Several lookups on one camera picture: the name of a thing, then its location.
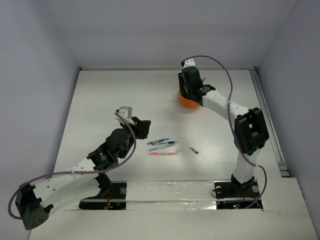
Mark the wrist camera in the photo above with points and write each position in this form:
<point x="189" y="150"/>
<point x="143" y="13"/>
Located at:
<point x="188" y="63"/>
<point x="124" y="115"/>

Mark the blue gel pen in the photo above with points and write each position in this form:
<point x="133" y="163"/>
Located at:
<point x="158" y="141"/>

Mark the small blue pen cap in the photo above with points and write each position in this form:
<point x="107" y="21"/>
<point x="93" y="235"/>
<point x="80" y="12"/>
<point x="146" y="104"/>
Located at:
<point x="194" y="150"/>

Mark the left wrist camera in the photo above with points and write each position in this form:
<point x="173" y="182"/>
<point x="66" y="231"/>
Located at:
<point x="124" y="115"/>

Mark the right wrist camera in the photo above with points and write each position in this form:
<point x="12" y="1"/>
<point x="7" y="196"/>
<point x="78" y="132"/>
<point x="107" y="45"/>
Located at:
<point x="188" y="63"/>

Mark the dark blue ballpoint pen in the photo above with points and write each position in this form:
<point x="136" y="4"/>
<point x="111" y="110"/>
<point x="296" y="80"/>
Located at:
<point x="165" y="143"/>

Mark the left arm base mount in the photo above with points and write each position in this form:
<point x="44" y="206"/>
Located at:
<point x="111" y="195"/>

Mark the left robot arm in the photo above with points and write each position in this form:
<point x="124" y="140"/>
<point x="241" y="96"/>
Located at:
<point x="37" y="199"/>

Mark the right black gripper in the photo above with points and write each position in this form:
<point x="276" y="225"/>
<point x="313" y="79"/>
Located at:
<point x="181" y="79"/>

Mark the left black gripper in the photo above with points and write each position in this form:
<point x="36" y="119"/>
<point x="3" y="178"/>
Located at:
<point x="139" y="128"/>

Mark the orange round desk organizer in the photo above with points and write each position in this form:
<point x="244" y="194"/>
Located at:
<point x="186" y="102"/>

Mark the light blue clear pen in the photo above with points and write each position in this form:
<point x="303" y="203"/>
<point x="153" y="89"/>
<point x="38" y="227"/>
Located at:
<point x="160" y="147"/>

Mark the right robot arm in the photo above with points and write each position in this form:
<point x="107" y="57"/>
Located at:
<point x="247" y="125"/>

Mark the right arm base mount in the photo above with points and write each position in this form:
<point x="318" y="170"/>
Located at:
<point x="234" y="195"/>

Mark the red clear pen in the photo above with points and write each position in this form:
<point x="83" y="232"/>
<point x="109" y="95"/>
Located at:
<point x="162" y="153"/>

